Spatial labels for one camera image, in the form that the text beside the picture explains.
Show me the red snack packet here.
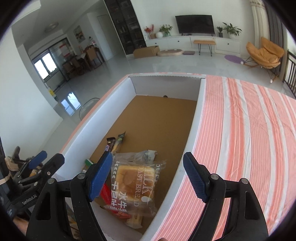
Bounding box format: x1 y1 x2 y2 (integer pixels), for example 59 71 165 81
100 183 131 219

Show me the brown chocolate bar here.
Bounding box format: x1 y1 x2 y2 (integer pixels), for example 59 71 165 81
105 137 116 152

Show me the dark green snack stick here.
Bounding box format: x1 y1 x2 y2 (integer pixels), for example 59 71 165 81
111 132 125 155

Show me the bagged bread loaf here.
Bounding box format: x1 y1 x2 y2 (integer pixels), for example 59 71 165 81
104 150 166 229

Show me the person's right hand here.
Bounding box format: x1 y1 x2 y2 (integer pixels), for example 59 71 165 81
158 237 168 241

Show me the white cardboard box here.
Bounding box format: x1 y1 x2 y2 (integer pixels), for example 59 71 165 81
55 73 206 240

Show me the dark wooden chair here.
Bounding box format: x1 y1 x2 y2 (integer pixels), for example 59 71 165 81
283 51 296 98

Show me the brown cardboard box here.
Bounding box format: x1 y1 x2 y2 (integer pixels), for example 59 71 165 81
133 46 160 58

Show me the purple round rug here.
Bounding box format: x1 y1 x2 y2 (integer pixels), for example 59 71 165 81
224 55 244 64

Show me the beige pet bed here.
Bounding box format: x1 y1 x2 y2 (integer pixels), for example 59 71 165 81
157 49 184 57

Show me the black display cabinet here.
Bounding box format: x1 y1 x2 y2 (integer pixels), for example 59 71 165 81
104 0 146 55

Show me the red flower arrangement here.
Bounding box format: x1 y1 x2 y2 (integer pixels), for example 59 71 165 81
144 24 156 39

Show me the orange lounge chair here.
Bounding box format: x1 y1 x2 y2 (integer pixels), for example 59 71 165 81
240 37 285 83

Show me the plant in white vase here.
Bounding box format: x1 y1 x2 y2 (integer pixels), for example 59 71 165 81
156 25 173 39

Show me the white tv cabinet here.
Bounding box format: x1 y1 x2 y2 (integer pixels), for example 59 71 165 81
145 36 241 57

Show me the small wooden bench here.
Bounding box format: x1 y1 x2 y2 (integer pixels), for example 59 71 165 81
193 39 217 57

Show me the small dark potted plant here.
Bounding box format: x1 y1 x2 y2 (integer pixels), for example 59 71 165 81
217 26 223 38

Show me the green potted plant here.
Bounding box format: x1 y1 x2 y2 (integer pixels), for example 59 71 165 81
223 22 242 39

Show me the black flat television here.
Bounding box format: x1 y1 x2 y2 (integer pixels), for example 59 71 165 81
175 15 215 35

